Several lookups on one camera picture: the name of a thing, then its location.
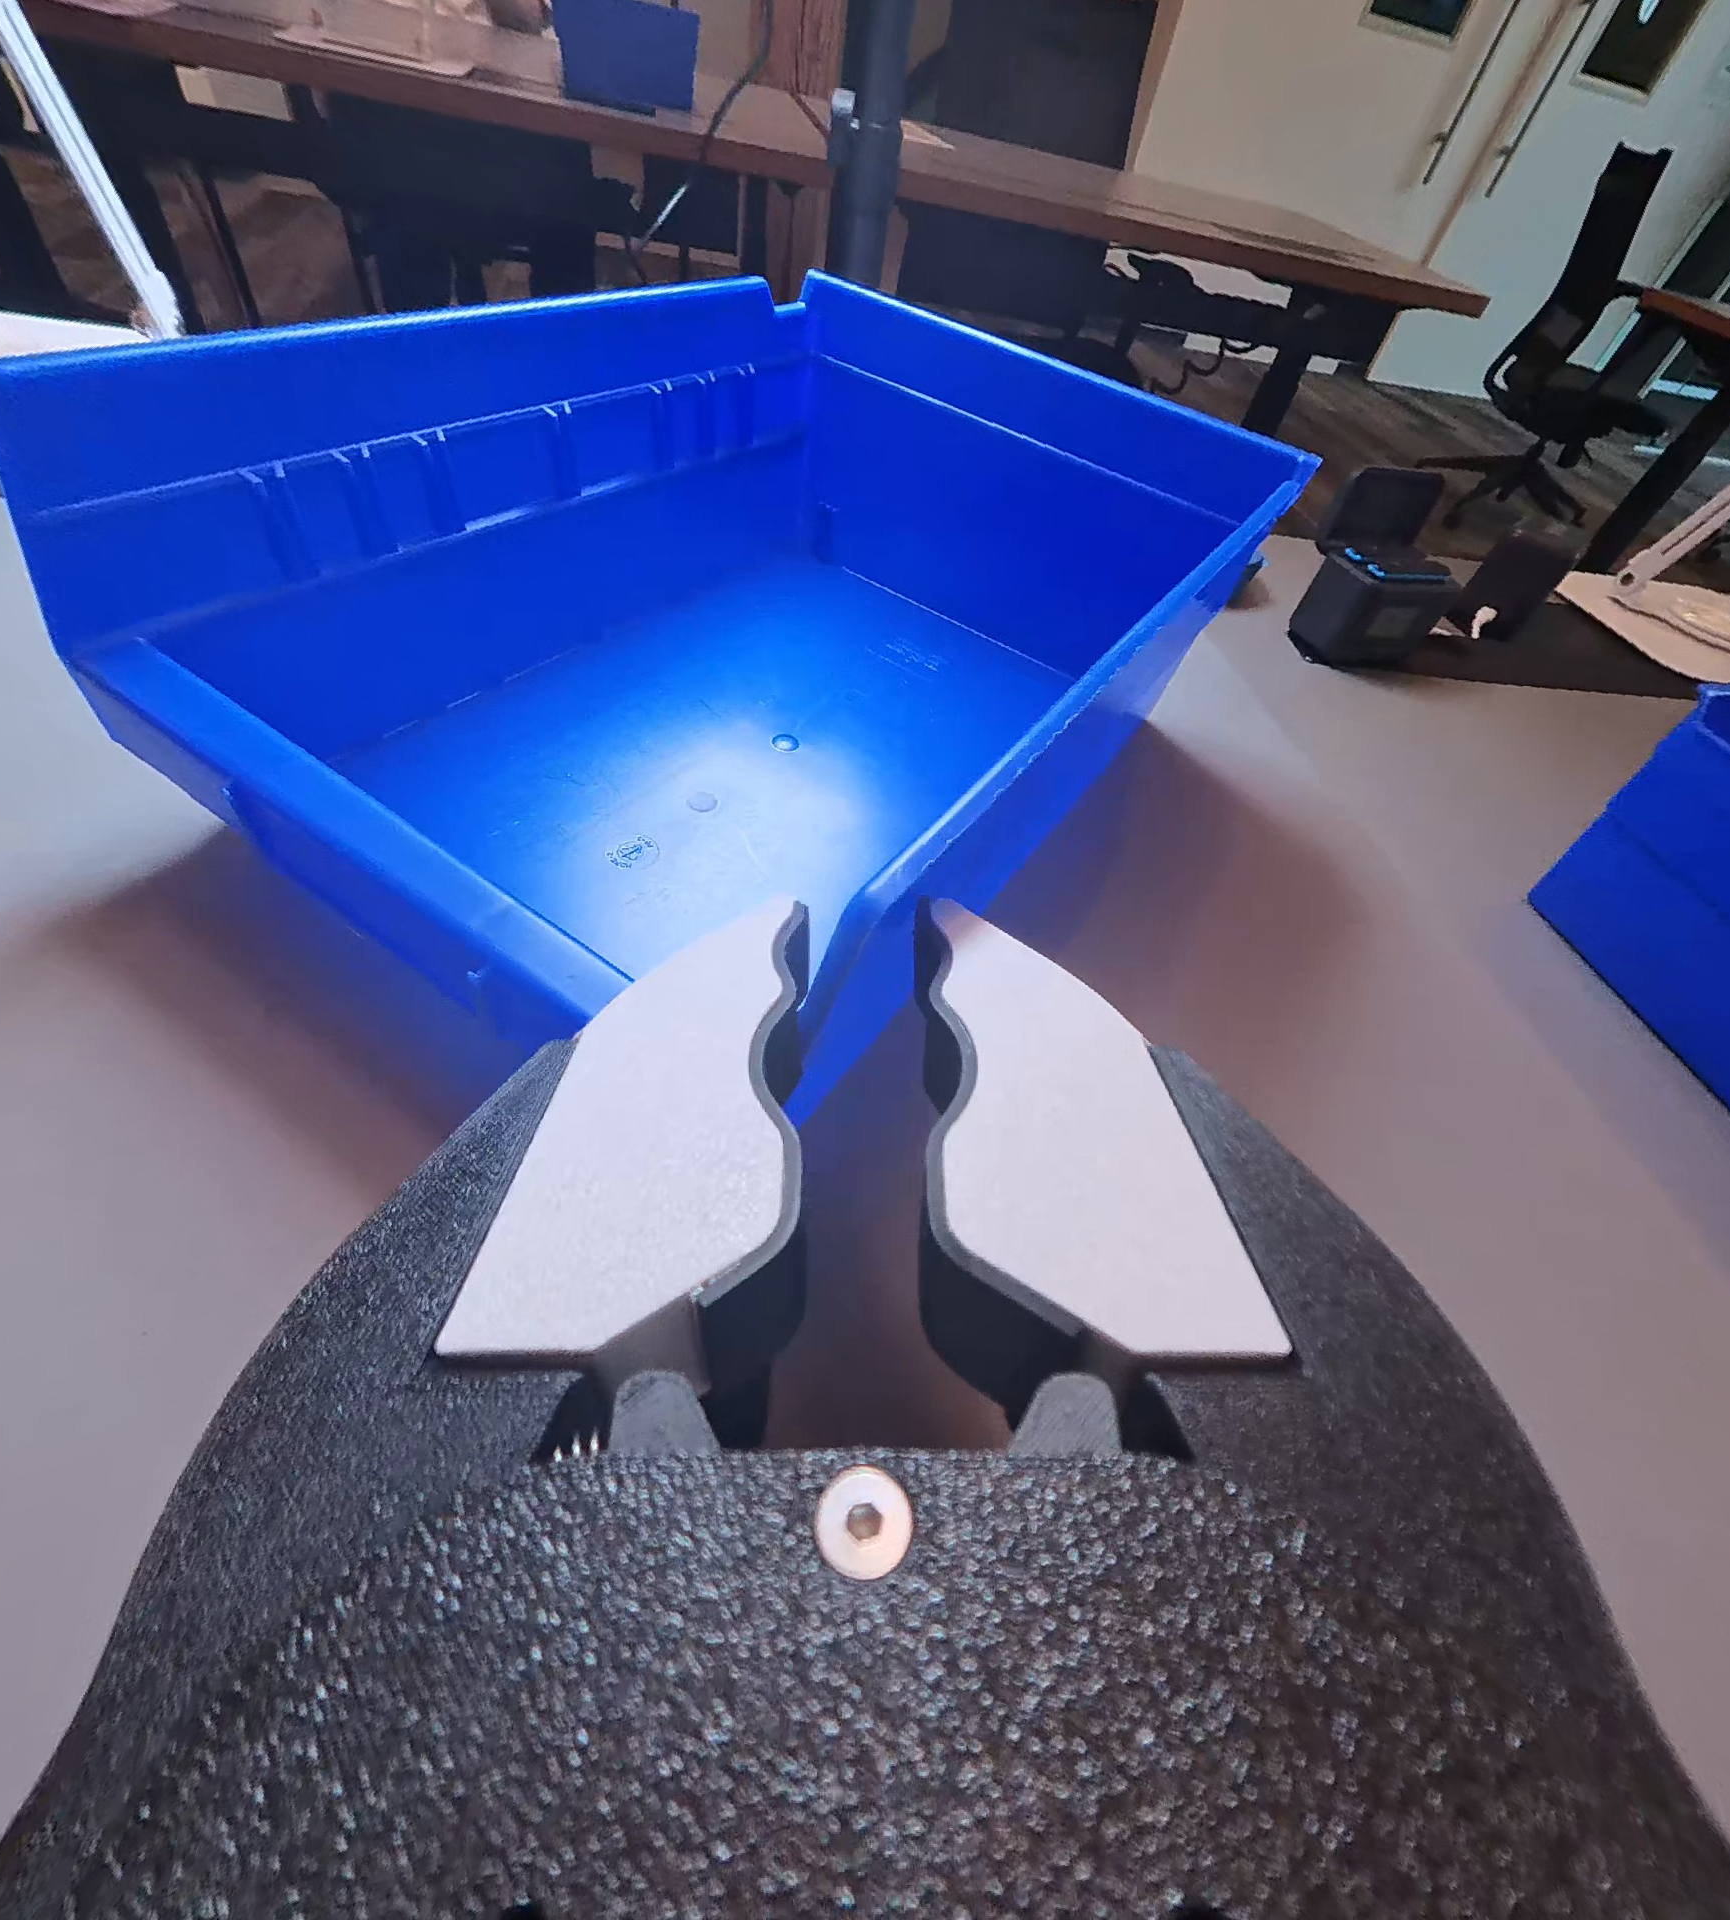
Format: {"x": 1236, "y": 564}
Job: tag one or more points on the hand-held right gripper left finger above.
{"x": 610, "y": 1185}

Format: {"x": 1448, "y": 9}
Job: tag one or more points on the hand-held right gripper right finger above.
{"x": 1105, "y": 1200}

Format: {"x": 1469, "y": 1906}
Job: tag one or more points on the blue plastic bin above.
{"x": 580, "y": 721}
{"x": 1721, "y": 901}

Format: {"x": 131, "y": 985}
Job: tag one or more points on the dark grey desk mat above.
{"x": 1524, "y": 669}

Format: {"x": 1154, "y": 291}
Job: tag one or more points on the black rounded device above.
{"x": 1518, "y": 585}

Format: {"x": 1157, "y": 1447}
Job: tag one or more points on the pale document stand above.
{"x": 1704, "y": 600}

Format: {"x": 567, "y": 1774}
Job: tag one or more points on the black office chair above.
{"x": 1571, "y": 344}

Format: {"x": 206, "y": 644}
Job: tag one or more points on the wooden background desk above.
{"x": 1721, "y": 322}
{"x": 1105, "y": 202}

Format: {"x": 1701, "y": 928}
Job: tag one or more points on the small blue bin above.
{"x": 624, "y": 52}

